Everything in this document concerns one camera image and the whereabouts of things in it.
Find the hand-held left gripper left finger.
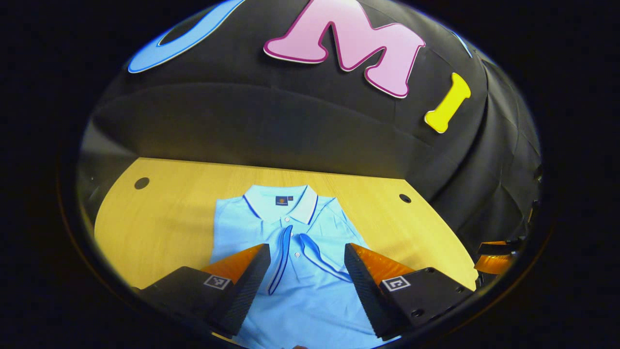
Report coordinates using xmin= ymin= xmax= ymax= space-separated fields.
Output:
xmin=131 ymin=243 xmax=272 ymax=339

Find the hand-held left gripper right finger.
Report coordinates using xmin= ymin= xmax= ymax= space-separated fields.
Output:
xmin=344 ymin=243 xmax=475 ymax=340

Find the light blue T-shirt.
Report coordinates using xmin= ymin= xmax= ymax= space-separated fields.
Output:
xmin=211 ymin=184 xmax=403 ymax=349

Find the black backdrop cloth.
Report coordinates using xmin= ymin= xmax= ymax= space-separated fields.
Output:
xmin=77 ymin=0 xmax=543 ymax=253

